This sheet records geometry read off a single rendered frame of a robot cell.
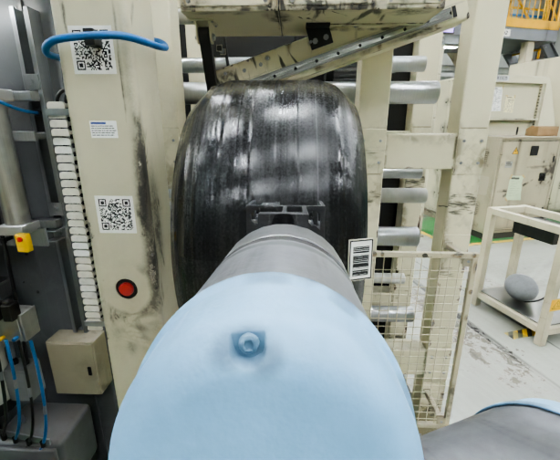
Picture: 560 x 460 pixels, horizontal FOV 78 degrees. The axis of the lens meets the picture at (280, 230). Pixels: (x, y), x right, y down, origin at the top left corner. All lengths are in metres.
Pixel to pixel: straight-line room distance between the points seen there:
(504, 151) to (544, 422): 4.69
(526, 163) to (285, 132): 4.76
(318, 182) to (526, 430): 0.34
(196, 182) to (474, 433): 0.41
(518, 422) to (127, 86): 0.68
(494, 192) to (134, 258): 4.54
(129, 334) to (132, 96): 0.49
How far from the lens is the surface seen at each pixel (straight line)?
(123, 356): 0.90
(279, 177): 0.48
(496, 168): 4.88
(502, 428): 0.26
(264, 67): 1.06
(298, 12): 0.96
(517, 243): 3.28
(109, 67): 0.73
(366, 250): 0.50
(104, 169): 0.74
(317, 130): 0.52
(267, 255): 0.16
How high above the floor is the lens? 1.39
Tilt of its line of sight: 17 degrees down
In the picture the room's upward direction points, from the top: straight up
